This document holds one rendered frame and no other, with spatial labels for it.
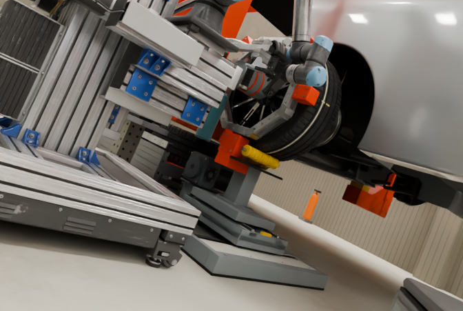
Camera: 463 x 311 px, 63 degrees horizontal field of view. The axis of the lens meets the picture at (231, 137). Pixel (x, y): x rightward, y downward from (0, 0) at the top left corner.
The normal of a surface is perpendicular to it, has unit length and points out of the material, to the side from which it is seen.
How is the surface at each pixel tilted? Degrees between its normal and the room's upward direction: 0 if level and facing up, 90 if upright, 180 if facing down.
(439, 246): 90
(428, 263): 90
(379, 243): 90
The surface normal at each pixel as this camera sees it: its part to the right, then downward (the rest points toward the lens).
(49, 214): 0.59, 0.20
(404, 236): -0.70, -0.34
